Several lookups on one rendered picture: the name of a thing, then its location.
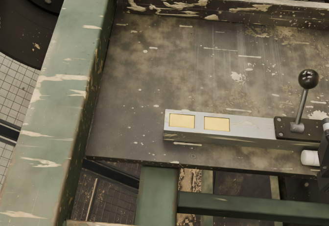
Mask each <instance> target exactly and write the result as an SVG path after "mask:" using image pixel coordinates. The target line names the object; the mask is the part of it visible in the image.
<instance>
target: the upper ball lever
mask: <svg viewBox="0 0 329 226"><path fill-rule="evenodd" d="M319 81H320V77H319V74H318V73H317V72H316V71H315V70H313V69H305V70H303V71H301V72H300V74H299V76H298V83H299V85H300V86H301V87H303V92H302V96H301V100H300V103H299V107H298V111H297V115H296V119H295V122H290V123H289V129H290V131H291V132H296V133H303V131H304V124H303V123H301V122H300V121H301V117H302V114H303V110H304V106H305V102H306V98H307V95H308V91H309V89H312V88H315V87H316V86H317V85H318V83H319Z"/></svg>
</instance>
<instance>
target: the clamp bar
mask: <svg viewBox="0 0 329 226"><path fill-rule="evenodd" d="M122 1H123V2H122V5H123V12H124V13H135V14H146V15H158V16H169V17H180V18H192V19H203V20H214V21H226V22H237V23H248V24H259V25H275V26H286V27H298V28H309V29H320V30H329V0H122Z"/></svg>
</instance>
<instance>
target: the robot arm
mask: <svg viewBox="0 0 329 226"><path fill-rule="evenodd" d="M322 124H323V129H324V132H323V136H322V139H321V142H320V146H319V148H318V152H317V153H318V159H319V164H320V171H319V172H318V173H317V181H318V186H319V191H320V192H329V118H324V119H322Z"/></svg>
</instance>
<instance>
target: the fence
mask: <svg viewBox="0 0 329 226"><path fill-rule="evenodd" d="M170 114H178V115H190V116H194V128H184V127H173V126H169V117H170ZM204 117H212V118H224V119H229V130H230V131H219V130H207V129H204ZM163 140H172V141H184V142H195V143H206V144H218V145H229V146H241V147H252V148H263V149H275V150H286V151H303V150H309V151H318V148H319V146H320V143H312V142H300V141H289V140H278V139H276V136H275V127H274V119H272V118H261V117H250V116H239V115H227V114H216V113H205V112H193V111H182V110H171V109H166V110H165V117H164V133H163Z"/></svg>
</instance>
